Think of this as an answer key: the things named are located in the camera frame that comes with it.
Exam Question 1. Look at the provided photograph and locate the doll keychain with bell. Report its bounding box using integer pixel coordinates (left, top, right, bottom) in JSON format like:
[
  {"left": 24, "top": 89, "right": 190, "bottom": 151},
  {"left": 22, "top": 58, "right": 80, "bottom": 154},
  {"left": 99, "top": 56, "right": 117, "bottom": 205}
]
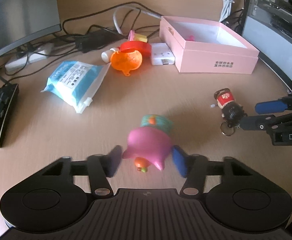
[{"left": 213, "top": 88, "right": 248, "bottom": 137}]

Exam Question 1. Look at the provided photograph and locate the pink pig toy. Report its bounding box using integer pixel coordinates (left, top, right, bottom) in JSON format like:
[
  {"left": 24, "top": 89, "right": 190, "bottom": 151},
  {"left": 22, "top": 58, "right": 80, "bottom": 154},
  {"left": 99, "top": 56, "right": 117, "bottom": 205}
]
[{"left": 122, "top": 114, "right": 173, "bottom": 172}]

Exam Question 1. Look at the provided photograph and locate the computer tower case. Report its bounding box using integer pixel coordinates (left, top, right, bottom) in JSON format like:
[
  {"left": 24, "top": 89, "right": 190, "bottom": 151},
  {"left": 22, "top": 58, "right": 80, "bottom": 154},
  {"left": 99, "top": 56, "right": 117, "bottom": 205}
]
[{"left": 241, "top": 0, "right": 292, "bottom": 91}]

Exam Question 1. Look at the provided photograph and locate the blue white wipes pack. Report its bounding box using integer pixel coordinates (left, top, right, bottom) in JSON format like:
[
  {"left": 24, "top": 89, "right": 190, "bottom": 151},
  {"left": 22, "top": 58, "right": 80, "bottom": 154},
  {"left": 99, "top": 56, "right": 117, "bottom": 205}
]
[{"left": 43, "top": 61, "right": 110, "bottom": 114}]

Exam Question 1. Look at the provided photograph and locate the pink cardboard box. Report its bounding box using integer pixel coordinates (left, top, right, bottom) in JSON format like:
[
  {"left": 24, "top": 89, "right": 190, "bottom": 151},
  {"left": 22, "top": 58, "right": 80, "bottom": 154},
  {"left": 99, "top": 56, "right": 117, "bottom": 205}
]
[{"left": 160, "top": 16, "right": 259, "bottom": 74}]

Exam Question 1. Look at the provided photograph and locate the small white bottle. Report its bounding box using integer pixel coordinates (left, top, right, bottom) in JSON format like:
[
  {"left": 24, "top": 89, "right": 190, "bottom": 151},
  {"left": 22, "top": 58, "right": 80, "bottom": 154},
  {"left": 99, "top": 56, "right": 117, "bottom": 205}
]
[{"left": 101, "top": 47, "right": 120, "bottom": 63}]

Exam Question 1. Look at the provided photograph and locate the orange red toy pot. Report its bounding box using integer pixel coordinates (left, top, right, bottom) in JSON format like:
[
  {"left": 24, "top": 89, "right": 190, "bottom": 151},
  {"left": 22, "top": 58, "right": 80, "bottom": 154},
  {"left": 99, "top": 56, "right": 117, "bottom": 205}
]
[{"left": 110, "top": 41, "right": 152, "bottom": 76}]

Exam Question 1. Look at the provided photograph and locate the white usb hub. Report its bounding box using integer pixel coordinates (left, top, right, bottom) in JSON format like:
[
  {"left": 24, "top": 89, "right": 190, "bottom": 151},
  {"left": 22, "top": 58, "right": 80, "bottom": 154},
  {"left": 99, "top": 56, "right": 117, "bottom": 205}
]
[{"left": 150, "top": 43, "right": 175, "bottom": 66}]

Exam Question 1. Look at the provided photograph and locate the white power strip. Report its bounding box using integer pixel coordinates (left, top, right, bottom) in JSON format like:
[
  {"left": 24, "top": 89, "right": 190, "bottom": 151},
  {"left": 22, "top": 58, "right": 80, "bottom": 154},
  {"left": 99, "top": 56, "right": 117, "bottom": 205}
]
[{"left": 5, "top": 43, "right": 54, "bottom": 73}]

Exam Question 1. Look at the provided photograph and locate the black power adapter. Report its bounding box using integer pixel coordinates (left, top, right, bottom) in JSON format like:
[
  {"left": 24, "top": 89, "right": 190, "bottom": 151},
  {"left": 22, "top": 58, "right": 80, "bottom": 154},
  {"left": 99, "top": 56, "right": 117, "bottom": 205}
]
[{"left": 75, "top": 29, "right": 121, "bottom": 53}]

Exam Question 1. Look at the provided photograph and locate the pink yellow small toy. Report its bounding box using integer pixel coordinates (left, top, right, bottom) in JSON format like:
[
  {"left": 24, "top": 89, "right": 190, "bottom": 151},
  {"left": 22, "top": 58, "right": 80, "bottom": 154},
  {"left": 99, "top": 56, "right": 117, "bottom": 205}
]
[{"left": 127, "top": 30, "right": 148, "bottom": 43}]

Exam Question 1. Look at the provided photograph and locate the curved black monitor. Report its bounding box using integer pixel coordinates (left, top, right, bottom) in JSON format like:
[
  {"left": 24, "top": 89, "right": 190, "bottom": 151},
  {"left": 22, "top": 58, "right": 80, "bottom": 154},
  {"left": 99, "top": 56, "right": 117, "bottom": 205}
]
[{"left": 0, "top": 0, "right": 61, "bottom": 56}]

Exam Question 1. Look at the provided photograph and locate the grey cable loop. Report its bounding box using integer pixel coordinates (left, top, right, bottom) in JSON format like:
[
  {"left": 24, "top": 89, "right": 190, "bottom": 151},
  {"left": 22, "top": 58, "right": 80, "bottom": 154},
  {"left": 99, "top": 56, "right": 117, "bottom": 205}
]
[{"left": 112, "top": 4, "right": 163, "bottom": 36}]

